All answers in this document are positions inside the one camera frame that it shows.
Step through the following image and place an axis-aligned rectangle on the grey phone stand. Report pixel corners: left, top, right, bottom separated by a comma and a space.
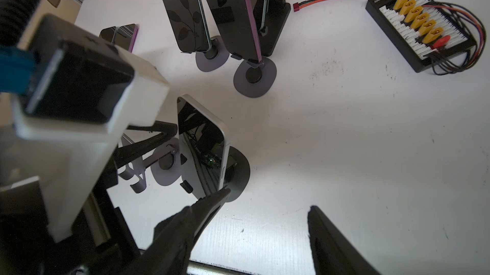
195, 36, 230, 72
233, 57, 277, 98
223, 147, 251, 202
117, 138, 181, 193

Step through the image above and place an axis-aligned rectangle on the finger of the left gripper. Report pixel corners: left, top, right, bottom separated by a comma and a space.
113, 133, 174, 168
127, 121, 178, 137

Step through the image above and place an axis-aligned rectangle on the front right grey phone stand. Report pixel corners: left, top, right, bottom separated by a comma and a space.
223, 147, 251, 202

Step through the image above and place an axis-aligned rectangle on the back left grey phone stand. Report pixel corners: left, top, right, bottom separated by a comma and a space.
195, 36, 230, 72

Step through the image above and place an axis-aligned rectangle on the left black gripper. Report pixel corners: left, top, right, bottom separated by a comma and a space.
1, 175, 231, 274

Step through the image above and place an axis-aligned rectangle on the front left grey phone stand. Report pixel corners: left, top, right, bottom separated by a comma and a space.
117, 138, 181, 193

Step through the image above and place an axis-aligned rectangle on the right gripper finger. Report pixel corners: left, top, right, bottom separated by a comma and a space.
308, 206, 379, 274

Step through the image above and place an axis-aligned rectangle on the red-edged black phone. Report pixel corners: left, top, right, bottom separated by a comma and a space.
206, 0, 262, 63

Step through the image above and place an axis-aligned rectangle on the black connector board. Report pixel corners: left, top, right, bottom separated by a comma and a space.
366, 0, 479, 73

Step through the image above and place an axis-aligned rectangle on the middle grey phone stand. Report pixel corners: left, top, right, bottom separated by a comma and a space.
233, 57, 277, 98

